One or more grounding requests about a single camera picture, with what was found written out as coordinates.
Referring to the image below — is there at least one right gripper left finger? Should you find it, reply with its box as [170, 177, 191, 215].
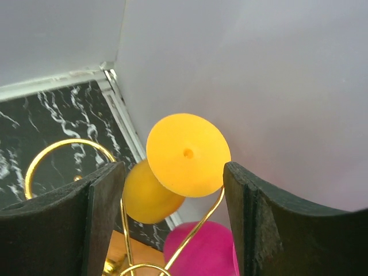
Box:
[1, 162, 125, 275]

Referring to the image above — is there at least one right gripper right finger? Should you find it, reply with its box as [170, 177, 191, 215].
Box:
[223, 162, 367, 275]

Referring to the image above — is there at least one wooden rack base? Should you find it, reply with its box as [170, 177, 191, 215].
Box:
[108, 231, 165, 276]

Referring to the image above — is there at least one gold wire glass rack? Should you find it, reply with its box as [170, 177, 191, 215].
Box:
[24, 138, 227, 276]

